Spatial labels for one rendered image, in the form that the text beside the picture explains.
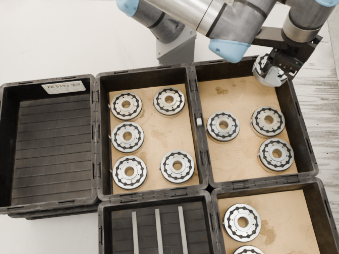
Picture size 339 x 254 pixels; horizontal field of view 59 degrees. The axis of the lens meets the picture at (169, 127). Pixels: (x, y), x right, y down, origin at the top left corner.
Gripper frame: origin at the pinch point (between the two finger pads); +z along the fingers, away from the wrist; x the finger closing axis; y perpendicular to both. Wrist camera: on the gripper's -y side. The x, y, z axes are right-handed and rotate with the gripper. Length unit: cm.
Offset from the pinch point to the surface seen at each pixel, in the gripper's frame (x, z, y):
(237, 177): -24.7, 16.5, 11.0
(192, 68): -8.0, 6.6, -19.5
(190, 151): -27.0, 16.6, -5.0
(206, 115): -14.2, 16.6, -8.6
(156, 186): -42.3, 16.6, -6.3
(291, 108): 0.7, 9.0, 11.5
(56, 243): -76, 30, -22
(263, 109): -2.3, 13.6, 5.0
